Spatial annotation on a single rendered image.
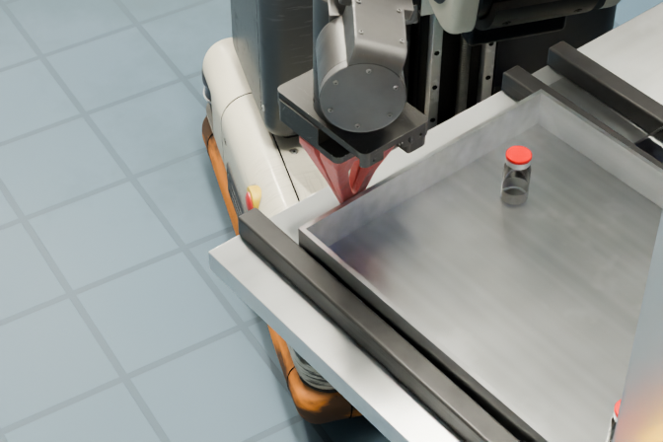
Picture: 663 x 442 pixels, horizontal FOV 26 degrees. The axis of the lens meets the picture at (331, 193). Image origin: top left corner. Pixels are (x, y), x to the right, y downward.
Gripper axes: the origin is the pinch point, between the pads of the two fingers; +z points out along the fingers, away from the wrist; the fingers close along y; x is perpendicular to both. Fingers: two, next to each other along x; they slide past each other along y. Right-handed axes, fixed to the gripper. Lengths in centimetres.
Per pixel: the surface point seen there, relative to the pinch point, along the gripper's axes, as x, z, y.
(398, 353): -7.7, 0.6, 14.2
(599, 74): 26.6, 0.0, 1.8
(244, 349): 30, 89, -58
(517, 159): 10.9, -2.5, 7.2
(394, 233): 1.4, 2.2, 3.7
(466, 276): 2.4, 2.2, 10.7
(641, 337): -13.3, -23.7, 36.5
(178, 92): 59, 88, -116
